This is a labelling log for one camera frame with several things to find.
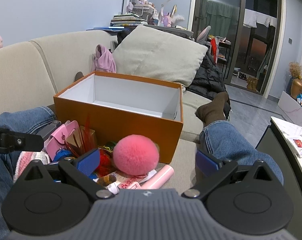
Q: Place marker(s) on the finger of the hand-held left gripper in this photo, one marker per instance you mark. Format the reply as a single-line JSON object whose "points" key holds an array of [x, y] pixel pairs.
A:
{"points": [[23, 142]]}

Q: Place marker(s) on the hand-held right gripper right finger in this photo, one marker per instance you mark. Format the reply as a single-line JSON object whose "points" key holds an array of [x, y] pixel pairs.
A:
{"points": [[206, 163]]}

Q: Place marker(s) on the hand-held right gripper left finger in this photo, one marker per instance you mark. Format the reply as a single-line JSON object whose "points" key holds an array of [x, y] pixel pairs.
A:
{"points": [[87, 158]]}

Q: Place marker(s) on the white pink crochet bunny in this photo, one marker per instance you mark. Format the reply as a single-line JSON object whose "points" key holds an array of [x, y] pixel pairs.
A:
{"points": [[28, 158]]}

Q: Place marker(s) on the colourful feather toy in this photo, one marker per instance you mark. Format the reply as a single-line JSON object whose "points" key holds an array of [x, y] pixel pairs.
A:
{"points": [[87, 136]]}

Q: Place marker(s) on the blue white plush doll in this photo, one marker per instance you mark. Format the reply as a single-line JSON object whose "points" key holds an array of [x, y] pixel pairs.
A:
{"points": [[62, 154]]}

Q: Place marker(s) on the small brown bear charm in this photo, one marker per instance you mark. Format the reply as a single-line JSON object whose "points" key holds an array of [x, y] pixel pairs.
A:
{"points": [[107, 180]]}

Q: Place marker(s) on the small pink purse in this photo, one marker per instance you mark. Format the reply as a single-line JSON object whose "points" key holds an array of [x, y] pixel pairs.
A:
{"points": [[57, 137]]}

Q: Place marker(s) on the pink fluffy pompom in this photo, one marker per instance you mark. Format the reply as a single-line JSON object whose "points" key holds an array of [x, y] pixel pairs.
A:
{"points": [[136, 155]]}

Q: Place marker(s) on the white red-print packet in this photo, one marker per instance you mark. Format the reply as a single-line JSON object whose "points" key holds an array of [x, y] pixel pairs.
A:
{"points": [[131, 182]]}

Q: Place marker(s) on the pink tube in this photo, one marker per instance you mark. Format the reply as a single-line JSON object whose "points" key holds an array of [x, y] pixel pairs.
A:
{"points": [[158, 177]]}

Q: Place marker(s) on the orange cardboard box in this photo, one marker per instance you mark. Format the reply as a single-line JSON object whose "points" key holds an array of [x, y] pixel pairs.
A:
{"points": [[141, 130]]}

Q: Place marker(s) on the person's right leg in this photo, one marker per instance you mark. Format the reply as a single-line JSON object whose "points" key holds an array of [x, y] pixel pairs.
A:
{"points": [[231, 142]]}

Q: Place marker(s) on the person's leg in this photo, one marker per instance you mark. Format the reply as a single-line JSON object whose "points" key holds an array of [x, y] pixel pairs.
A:
{"points": [[231, 142], [0, 180]]}

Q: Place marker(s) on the person's left leg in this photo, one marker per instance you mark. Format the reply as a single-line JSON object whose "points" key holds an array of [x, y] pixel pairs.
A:
{"points": [[0, 180]]}

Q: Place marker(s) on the person's brown socked foot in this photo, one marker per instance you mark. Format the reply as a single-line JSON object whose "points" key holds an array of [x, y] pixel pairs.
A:
{"points": [[212, 110]]}

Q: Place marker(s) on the beige sofa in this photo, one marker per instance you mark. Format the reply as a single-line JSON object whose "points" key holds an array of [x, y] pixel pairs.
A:
{"points": [[20, 80]]}

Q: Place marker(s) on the dark brown object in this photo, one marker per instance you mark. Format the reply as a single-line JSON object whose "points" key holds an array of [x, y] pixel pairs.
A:
{"points": [[79, 77]]}

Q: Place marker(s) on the marble coffee table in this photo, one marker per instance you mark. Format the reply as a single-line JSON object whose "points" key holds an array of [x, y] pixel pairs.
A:
{"points": [[286, 135]]}

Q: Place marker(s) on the black down jacket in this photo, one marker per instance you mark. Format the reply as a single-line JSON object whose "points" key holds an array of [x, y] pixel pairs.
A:
{"points": [[208, 77]]}

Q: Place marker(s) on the brown boots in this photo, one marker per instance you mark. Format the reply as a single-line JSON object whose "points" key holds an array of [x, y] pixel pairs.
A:
{"points": [[252, 83]]}

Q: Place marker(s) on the white red paper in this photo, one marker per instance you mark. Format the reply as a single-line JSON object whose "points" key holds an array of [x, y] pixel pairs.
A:
{"points": [[301, 147]]}

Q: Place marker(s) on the lilac garment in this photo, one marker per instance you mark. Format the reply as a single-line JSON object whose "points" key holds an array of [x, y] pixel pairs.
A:
{"points": [[104, 60]]}

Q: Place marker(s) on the white marble cabinet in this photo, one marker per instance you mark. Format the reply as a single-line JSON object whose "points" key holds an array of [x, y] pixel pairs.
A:
{"points": [[288, 105]]}

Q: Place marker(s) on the metal shelf rack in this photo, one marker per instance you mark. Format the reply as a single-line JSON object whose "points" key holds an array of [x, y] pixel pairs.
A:
{"points": [[224, 55]]}

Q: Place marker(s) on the red garment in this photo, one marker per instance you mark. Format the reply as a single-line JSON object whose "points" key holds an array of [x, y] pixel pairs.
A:
{"points": [[214, 50]]}

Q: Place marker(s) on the gold vase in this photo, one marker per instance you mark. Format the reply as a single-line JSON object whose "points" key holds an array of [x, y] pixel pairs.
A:
{"points": [[297, 88]]}

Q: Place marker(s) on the beige cushion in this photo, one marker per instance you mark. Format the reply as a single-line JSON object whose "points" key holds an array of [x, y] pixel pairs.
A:
{"points": [[161, 55]]}

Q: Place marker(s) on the dried flowers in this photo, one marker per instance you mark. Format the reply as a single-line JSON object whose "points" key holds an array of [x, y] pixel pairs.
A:
{"points": [[295, 69]]}

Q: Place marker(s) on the grey office chair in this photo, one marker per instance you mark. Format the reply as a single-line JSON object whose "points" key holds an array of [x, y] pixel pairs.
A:
{"points": [[203, 33]]}

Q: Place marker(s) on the blue folder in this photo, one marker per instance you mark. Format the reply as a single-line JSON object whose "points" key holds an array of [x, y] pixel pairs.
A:
{"points": [[103, 28]]}

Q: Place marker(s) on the glass sliding door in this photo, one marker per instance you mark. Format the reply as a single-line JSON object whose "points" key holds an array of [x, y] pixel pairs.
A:
{"points": [[281, 42]]}

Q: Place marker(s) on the stack of books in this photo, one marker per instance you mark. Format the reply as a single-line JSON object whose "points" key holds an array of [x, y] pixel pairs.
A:
{"points": [[126, 21]]}

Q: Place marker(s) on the white feather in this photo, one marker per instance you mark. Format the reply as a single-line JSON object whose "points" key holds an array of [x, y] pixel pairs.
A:
{"points": [[178, 20]]}

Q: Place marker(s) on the pink bag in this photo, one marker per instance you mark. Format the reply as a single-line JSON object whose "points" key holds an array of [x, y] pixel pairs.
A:
{"points": [[167, 18]]}

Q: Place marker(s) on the white hanging laundry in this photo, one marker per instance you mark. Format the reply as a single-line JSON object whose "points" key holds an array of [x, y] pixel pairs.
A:
{"points": [[251, 18]]}

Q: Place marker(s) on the green curtain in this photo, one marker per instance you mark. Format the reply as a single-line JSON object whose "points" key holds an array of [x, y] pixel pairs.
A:
{"points": [[221, 8]]}

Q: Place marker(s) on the white drawer organiser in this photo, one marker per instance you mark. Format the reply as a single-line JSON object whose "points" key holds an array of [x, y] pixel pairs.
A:
{"points": [[144, 11]]}

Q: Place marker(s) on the white monitor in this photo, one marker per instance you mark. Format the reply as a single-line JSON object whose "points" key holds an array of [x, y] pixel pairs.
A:
{"points": [[126, 2]]}

